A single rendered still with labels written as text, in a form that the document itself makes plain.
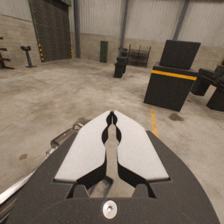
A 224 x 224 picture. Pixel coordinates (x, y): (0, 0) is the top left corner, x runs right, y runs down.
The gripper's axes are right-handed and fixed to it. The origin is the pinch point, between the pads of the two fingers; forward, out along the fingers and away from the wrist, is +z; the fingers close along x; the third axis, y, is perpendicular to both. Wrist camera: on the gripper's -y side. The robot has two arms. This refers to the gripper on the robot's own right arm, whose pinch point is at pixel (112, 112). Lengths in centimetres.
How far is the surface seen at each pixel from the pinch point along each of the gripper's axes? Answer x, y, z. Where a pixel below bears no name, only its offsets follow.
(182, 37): 638, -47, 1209
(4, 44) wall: -584, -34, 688
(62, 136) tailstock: -32, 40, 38
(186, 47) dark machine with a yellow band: 209, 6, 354
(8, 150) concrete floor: -176, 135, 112
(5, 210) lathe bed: -58, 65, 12
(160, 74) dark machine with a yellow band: 142, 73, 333
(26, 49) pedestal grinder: -490, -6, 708
